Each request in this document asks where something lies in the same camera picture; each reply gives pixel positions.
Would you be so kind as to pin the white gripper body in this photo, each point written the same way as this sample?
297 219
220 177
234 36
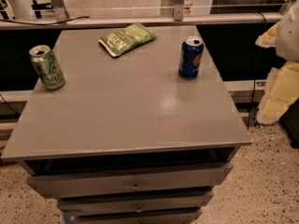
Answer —
289 36

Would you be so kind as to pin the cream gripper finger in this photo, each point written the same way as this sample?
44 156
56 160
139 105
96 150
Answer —
269 38
280 92

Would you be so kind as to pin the green soda can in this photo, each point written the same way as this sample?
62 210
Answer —
47 67

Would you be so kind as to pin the blue Pepsi can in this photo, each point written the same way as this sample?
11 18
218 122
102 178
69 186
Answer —
190 57

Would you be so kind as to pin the top grey drawer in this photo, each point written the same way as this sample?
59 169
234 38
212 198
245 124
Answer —
131 180

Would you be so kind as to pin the grey drawer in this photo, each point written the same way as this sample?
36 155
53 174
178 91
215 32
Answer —
148 217
131 180
137 203

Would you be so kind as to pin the green chip bag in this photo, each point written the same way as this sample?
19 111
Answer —
126 39

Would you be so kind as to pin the middle grey drawer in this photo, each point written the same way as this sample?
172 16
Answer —
137 203

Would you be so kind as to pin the bottom grey drawer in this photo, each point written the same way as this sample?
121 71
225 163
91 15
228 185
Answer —
148 217

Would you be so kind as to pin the grey drawer cabinet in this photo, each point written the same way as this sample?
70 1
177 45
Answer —
131 112

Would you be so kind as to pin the white pipe top left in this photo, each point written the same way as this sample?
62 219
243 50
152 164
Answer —
22 9

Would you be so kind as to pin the grey metal rail frame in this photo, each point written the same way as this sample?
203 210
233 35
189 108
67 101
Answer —
88 14

